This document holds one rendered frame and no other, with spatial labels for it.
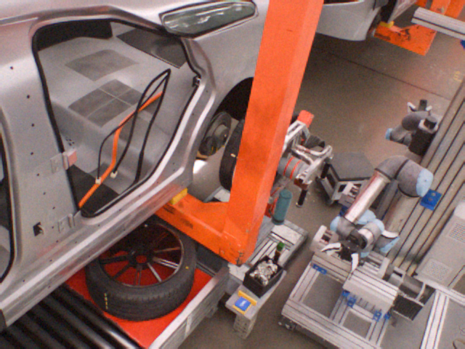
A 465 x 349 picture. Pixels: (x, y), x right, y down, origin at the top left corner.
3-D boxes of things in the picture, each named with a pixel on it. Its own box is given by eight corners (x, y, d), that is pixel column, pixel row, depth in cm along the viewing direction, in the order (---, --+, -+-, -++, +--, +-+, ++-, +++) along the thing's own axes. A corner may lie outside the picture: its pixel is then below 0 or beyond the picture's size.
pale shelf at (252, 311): (262, 260, 287) (264, 257, 285) (285, 274, 281) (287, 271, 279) (224, 306, 258) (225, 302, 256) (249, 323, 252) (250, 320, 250)
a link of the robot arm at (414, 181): (372, 231, 248) (412, 154, 213) (395, 248, 241) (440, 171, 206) (360, 242, 241) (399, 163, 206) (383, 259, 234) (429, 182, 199)
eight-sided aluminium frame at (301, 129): (288, 172, 332) (308, 110, 296) (296, 177, 329) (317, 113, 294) (249, 212, 295) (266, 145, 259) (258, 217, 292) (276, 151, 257)
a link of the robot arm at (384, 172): (387, 143, 213) (325, 227, 217) (407, 155, 208) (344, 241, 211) (390, 150, 223) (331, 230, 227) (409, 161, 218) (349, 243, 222)
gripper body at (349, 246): (351, 267, 194) (365, 253, 201) (354, 252, 189) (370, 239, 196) (336, 257, 198) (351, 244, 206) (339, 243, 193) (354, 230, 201)
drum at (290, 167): (281, 163, 305) (286, 147, 296) (309, 179, 298) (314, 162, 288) (271, 174, 295) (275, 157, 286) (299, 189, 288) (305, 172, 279)
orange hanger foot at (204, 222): (168, 198, 301) (171, 158, 279) (232, 238, 283) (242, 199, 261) (151, 212, 290) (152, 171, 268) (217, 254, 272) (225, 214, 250)
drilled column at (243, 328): (240, 321, 300) (251, 283, 273) (252, 329, 296) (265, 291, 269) (231, 331, 293) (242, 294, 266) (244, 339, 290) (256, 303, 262)
